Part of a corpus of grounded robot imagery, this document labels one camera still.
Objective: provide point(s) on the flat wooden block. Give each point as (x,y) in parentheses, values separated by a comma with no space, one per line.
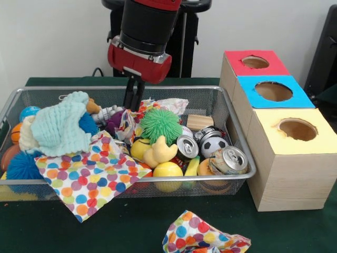
(200,121)

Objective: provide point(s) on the black panel stand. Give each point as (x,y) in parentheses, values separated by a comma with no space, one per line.
(324,52)

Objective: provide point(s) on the small open silver can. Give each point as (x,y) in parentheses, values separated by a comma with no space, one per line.
(187,146)

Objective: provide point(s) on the colourful patterned cloth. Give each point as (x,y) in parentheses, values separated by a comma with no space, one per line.
(195,232)

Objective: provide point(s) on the polka dot cloth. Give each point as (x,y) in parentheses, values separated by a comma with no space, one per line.
(84,174)

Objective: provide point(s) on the shallow clear mesh bin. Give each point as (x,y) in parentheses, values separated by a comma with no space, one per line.
(231,105)

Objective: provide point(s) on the dark green table cloth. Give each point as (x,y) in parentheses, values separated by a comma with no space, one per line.
(329,95)
(158,216)

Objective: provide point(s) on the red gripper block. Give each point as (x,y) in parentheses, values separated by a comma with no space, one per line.
(139,66)

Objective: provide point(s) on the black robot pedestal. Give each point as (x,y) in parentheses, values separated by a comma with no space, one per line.
(189,47)

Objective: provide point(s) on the crushed silver drink can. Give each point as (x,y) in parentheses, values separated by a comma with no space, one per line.
(229,161)

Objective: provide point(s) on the mint green knitted cloth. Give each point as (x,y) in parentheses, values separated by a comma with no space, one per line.
(63,126)

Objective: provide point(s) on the plain yellow ball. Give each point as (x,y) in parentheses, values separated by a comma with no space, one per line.
(167,171)

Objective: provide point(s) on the green spiky rubber ball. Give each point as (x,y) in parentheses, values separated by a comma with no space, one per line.
(160,125)

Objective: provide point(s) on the wooden box with three holes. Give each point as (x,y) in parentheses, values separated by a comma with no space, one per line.
(289,179)

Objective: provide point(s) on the black and white soccer ball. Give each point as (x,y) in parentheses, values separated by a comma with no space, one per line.
(214,145)

